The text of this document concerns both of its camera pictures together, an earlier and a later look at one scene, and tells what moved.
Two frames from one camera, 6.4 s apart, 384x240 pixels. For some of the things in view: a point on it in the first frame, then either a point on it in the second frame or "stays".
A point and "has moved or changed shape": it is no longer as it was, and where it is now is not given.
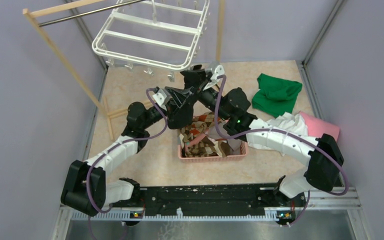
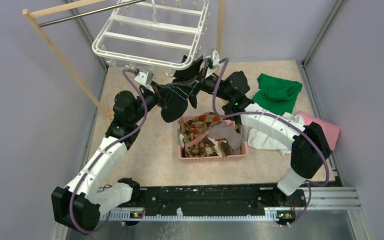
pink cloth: x=316 y=128 stays
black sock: x=180 y=117 has moved or changed shape
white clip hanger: x=160 y=36 stays
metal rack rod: x=50 y=22 stays
